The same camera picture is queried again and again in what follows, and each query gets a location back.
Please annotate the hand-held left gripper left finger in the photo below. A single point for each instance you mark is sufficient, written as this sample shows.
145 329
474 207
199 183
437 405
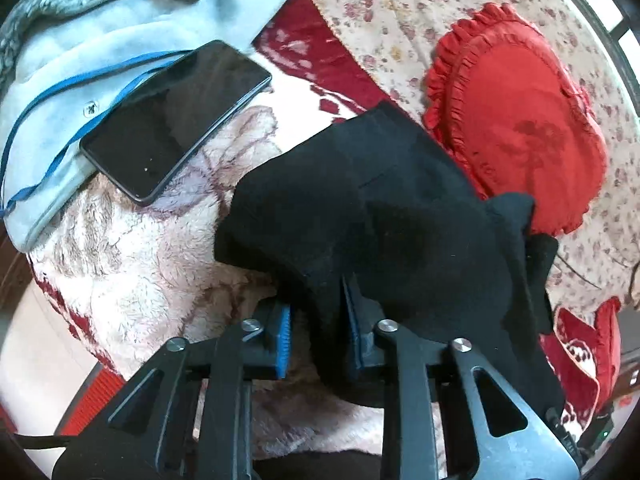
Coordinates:
282 341

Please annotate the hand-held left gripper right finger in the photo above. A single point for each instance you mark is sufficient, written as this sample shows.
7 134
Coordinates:
354 345

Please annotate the black pants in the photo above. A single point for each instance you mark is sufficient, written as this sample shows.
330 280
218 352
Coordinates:
375 210

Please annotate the red and white plush blanket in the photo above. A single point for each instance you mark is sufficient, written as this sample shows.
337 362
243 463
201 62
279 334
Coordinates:
125 260

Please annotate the red patterned cushion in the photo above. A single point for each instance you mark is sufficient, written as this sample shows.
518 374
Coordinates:
575 360

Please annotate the black smartphone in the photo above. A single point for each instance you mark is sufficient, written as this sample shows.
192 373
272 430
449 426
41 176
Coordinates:
170 120

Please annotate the red heart-shaped ruffled pillow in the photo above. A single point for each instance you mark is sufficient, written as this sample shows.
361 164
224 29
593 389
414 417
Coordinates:
520 110

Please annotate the beige floral cushion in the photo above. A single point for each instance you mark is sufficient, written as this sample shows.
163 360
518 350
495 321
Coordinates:
390 5

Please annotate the light blue fleece jacket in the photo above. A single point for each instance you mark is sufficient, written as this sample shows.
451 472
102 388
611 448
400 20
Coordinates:
125 25

